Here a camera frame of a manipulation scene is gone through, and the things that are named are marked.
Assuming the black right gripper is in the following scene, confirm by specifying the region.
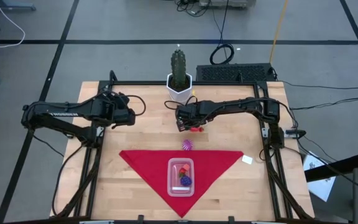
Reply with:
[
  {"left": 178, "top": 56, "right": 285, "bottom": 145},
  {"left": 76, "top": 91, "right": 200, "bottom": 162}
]
[{"left": 175, "top": 101, "right": 209, "bottom": 133}]

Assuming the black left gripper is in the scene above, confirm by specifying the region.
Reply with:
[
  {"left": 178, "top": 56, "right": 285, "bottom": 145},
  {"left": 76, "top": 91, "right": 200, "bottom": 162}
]
[{"left": 109, "top": 105, "right": 137, "bottom": 129}]

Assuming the clear plastic tupperware container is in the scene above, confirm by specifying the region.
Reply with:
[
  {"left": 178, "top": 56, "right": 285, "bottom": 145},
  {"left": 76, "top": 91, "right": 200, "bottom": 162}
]
[{"left": 167, "top": 157, "right": 195, "bottom": 198}]

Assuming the white faceted plant pot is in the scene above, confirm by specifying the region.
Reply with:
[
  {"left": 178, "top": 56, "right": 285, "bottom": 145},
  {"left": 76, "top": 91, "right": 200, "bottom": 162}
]
[{"left": 165, "top": 73, "right": 193, "bottom": 105}]

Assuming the red triangular cloth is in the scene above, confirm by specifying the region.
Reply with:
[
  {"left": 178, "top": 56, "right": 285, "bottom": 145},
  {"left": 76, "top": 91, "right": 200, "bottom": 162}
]
[{"left": 119, "top": 150, "right": 244, "bottom": 218}]

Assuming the green cactus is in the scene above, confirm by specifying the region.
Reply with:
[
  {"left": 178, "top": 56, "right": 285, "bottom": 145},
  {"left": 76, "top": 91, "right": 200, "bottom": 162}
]
[{"left": 170, "top": 49, "right": 187, "bottom": 90}]

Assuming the black keyboard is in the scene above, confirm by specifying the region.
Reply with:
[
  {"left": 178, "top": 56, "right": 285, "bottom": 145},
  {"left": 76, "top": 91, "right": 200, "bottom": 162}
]
[{"left": 196, "top": 63, "right": 276, "bottom": 82}]

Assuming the grey equipment box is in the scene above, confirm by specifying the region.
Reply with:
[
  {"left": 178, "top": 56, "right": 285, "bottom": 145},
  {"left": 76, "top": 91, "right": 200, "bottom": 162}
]
[{"left": 198, "top": 0, "right": 257, "bottom": 9}]

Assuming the white printed paper sheet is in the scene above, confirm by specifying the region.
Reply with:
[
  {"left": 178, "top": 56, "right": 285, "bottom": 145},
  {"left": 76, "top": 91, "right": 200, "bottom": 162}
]
[{"left": 302, "top": 151, "right": 337, "bottom": 202}]

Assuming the grey metal furniture base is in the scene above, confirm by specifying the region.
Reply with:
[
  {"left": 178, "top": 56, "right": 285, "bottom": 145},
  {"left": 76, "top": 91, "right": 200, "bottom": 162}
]
[{"left": 0, "top": 0, "right": 37, "bottom": 13}]

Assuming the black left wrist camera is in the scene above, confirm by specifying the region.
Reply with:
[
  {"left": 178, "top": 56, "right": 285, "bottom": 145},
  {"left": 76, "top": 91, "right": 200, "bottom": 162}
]
[{"left": 112, "top": 94, "right": 131, "bottom": 108}]

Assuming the black left wrist camera cable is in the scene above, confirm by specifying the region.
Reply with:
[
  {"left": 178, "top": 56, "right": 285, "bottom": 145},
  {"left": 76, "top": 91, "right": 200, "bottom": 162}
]
[{"left": 126, "top": 95, "right": 147, "bottom": 116}]

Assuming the black aluminium table frame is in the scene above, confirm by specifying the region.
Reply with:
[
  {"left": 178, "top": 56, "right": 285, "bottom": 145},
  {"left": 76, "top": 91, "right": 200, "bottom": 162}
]
[{"left": 52, "top": 70, "right": 315, "bottom": 220}]

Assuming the black coiled cable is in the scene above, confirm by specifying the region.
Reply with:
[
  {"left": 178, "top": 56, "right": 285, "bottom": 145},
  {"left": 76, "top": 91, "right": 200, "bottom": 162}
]
[{"left": 209, "top": 0, "right": 235, "bottom": 65}]

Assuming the black cable tangle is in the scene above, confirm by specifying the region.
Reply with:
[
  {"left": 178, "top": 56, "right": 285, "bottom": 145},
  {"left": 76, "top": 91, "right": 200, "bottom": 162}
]
[{"left": 171, "top": 0, "right": 213, "bottom": 18}]

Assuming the yellow hanging cable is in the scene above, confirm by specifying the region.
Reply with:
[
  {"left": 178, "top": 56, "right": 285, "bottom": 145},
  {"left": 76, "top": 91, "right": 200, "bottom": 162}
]
[{"left": 268, "top": 0, "right": 289, "bottom": 65}]

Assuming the thin black floor cable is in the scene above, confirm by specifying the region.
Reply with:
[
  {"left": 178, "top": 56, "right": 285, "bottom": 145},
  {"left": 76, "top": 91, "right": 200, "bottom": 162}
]
[{"left": 278, "top": 80, "right": 358, "bottom": 90}]

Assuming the white floor cable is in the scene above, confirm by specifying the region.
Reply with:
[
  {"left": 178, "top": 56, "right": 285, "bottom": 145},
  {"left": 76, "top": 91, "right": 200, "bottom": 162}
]
[{"left": 0, "top": 0, "right": 26, "bottom": 49}]

